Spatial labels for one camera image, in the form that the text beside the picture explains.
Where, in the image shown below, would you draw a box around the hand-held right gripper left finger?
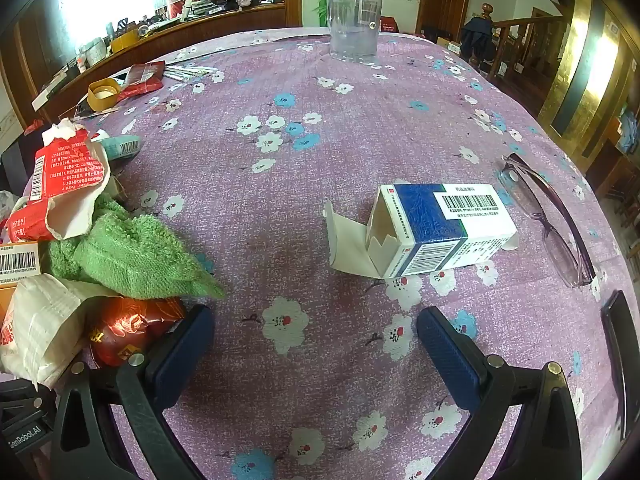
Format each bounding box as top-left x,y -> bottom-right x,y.
50,304 -> 216,480

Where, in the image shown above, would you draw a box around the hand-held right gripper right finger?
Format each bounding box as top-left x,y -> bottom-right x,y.
416,306 -> 583,480

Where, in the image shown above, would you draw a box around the green towel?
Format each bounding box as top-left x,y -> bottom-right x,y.
47,199 -> 227,301

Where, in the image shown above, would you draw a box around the blue white medicine box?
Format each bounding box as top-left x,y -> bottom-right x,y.
324,182 -> 519,279

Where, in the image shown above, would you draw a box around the torn red cardboard box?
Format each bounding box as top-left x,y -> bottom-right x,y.
7,119 -> 112,242

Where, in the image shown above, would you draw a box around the red foil snack packet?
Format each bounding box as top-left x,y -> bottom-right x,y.
85,296 -> 187,368

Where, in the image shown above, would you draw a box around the white paper bag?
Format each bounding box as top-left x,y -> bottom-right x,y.
0,274 -> 116,390

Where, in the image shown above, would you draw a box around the clear purple eyeglasses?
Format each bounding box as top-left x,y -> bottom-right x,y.
498,152 -> 597,288

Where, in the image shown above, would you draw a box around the barcoded cardboard medicine box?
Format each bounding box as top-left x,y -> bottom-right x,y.
0,241 -> 51,331

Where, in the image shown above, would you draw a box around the purple floral tablecloth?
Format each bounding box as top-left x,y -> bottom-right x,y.
22,27 -> 631,480

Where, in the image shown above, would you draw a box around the teal tissue pack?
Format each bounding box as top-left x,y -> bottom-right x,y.
100,134 -> 143,161

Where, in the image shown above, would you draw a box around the tan tape roll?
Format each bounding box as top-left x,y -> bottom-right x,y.
87,79 -> 121,111

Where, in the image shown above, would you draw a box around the bundle of wrapped chopsticks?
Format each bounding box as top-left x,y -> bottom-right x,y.
162,65 -> 218,81

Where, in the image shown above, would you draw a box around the white flat box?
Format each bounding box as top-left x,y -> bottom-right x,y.
32,80 -> 66,111

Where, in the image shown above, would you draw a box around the grey round tin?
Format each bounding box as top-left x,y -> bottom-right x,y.
80,39 -> 108,66

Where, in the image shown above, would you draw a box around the dark jacket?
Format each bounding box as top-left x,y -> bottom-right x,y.
460,16 -> 501,63

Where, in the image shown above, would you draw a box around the gold black striped column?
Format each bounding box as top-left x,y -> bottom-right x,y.
537,0 -> 640,161

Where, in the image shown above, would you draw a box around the wooden stair railing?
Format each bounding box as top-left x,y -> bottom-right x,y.
480,2 -> 571,81

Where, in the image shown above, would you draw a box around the wooden glass partition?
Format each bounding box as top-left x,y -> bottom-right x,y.
0,0 -> 303,126

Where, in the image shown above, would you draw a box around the clear plastic mug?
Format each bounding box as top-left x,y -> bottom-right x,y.
327,0 -> 385,64

